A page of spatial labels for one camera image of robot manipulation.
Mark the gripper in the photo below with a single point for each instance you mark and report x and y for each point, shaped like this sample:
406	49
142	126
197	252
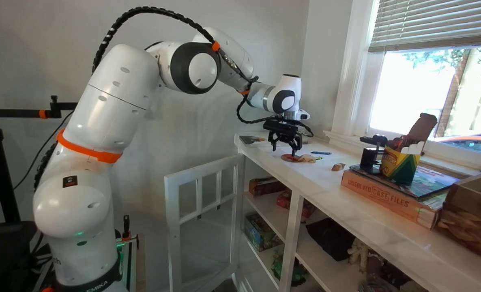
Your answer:
282	129

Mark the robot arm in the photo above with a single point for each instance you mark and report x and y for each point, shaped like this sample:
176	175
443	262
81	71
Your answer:
114	121

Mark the red brown box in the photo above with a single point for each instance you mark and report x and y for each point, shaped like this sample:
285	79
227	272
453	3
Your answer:
265	185

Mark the small wooden block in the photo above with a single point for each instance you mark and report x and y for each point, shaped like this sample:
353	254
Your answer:
338	166

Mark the black object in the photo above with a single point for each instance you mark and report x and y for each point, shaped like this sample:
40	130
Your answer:
370	158

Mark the blue green puzzle box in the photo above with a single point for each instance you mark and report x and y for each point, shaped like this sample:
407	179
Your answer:
258	233

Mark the orange board game box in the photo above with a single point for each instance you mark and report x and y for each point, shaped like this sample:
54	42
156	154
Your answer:
382	198

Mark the yellow green crayon box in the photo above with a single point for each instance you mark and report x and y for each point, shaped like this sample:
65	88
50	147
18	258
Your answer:
398	166

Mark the dark green game box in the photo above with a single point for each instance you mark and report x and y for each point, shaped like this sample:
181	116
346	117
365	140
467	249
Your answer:
431	182

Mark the dark flat book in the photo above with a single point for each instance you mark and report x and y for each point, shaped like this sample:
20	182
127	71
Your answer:
252	140

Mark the blue crayon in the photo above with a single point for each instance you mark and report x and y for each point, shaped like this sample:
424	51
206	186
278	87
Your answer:
321	153

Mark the red packet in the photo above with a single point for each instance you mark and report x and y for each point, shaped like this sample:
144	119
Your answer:
284	199

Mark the black bag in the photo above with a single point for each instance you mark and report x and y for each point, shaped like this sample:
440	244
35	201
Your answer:
331	239

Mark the green toy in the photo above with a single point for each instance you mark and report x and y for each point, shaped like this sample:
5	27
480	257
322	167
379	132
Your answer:
297	271

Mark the white glass cabinet door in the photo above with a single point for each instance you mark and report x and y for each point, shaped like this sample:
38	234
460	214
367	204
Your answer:
175	227

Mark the window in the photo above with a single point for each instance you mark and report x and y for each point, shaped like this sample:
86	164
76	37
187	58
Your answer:
411	93

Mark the brown cardboard piece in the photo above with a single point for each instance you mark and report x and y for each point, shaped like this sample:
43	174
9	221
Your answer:
421	127

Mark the white cabinet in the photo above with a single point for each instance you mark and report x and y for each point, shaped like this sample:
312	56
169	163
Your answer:
386	239

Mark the heap of toys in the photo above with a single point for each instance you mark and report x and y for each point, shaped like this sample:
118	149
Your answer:
382	271

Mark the black clamp with orange grip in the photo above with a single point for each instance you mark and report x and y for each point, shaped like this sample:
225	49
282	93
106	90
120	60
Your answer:
125	229

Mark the orange car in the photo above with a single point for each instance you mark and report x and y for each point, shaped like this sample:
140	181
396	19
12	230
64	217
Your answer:
473	142

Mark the wooden crate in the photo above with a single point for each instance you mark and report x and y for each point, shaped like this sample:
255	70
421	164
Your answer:
467	202

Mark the window blinds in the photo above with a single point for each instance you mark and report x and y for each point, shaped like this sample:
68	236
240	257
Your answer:
435	22

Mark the black case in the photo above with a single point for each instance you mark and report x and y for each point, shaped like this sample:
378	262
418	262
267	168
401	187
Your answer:
3	255

